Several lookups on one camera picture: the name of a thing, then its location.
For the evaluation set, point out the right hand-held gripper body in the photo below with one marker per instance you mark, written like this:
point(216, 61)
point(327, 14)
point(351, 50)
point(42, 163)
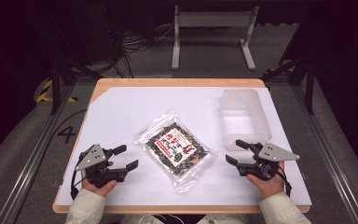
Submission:
point(273, 154)

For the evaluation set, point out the yellow black hazard tape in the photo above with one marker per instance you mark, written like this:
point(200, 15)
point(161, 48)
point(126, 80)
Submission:
point(45, 90)

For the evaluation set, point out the person's left hand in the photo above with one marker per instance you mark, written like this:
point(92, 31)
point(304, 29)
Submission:
point(101, 189)

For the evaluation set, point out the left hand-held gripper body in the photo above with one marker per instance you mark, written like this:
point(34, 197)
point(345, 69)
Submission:
point(91, 158)

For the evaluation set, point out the clear dried seaweed packet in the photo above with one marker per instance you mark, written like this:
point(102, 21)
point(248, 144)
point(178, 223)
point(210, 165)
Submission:
point(177, 149)

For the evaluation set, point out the white metal stand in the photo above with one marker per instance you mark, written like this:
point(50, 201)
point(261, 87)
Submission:
point(214, 19)

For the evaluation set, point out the person's right hand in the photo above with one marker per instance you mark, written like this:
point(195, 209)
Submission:
point(270, 186)

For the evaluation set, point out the translucent plastic container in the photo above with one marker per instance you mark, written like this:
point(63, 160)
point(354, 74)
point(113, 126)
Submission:
point(244, 124)

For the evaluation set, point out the black metal frame stand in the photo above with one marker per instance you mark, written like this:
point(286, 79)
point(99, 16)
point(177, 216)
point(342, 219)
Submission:
point(55, 87)
point(309, 90)

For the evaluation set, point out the aluminium rail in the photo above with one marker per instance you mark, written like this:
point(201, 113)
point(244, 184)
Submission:
point(28, 174)
point(329, 155)

